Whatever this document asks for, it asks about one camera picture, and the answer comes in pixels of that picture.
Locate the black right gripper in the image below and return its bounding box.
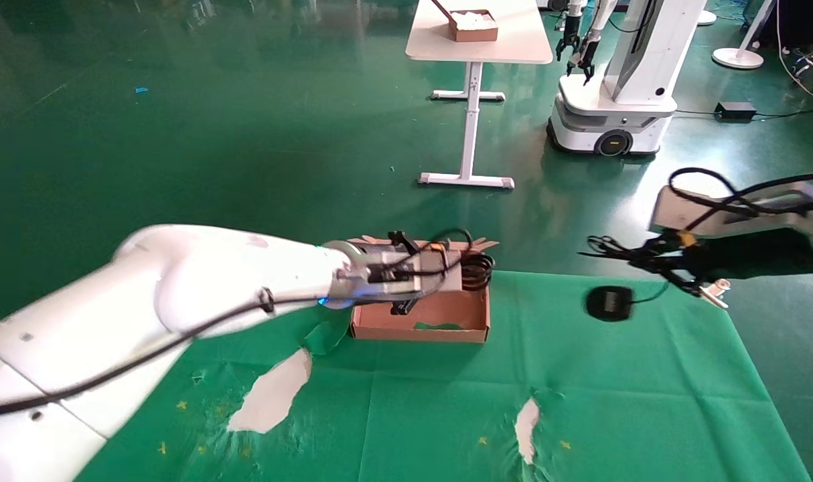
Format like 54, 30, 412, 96
631, 231, 813, 297

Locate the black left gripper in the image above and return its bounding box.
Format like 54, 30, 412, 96
386, 230, 422, 256

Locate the black puck with cable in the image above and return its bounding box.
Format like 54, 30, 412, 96
577, 233, 678, 323

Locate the open brown cardboard box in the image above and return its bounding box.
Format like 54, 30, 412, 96
348, 234, 500, 344

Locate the small brown cardboard box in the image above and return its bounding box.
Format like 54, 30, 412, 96
431, 0, 500, 44

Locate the silver metal binder clip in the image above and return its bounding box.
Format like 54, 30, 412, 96
698, 278, 733, 311

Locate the green felt tablecloth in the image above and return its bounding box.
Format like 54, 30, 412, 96
75, 270, 812, 482

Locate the black power adapter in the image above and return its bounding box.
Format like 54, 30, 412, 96
715, 102, 757, 122

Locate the white wheeled background robot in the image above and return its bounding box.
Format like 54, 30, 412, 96
547, 0, 709, 159

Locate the white floor stand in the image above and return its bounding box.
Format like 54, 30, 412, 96
712, 0, 777, 71

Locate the white filling material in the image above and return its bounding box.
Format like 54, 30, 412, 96
450, 10, 498, 30

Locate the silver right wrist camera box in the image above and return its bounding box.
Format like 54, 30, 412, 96
650, 182, 813, 240

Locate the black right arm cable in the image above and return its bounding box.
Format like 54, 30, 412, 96
668, 167, 813, 218

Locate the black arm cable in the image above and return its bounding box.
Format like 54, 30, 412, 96
0, 228, 475, 421
668, 167, 813, 218

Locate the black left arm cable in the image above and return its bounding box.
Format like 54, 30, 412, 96
0, 228, 475, 421

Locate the black adapter floor cable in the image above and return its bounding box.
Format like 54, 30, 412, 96
674, 87, 813, 123

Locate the white pedestal table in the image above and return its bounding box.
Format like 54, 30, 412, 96
405, 0, 555, 191

